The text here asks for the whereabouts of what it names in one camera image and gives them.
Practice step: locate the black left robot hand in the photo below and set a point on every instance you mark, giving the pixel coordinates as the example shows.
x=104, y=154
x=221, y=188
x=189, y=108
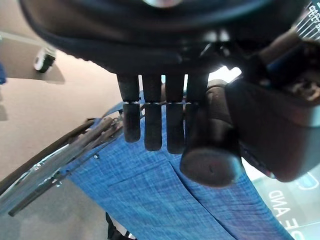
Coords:
x=150, y=37

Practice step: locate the white and black bed caster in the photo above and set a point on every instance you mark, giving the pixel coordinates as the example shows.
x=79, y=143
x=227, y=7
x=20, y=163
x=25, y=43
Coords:
x=43, y=61

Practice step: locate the blue fabric wheelchair backrest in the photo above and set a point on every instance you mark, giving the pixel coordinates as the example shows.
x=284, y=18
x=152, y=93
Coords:
x=150, y=197

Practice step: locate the white printed barcode label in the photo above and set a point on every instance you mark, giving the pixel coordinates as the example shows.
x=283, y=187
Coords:
x=311, y=18

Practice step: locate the teal floor sign white letters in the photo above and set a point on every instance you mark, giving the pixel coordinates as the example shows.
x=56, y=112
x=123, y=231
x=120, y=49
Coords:
x=300, y=212

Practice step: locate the grey metal bed frame bar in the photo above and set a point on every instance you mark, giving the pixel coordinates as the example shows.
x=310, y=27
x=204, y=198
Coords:
x=22, y=38

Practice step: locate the black wheelchair frame part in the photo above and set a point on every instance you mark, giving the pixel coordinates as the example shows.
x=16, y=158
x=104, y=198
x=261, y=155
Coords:
x=117, y=228

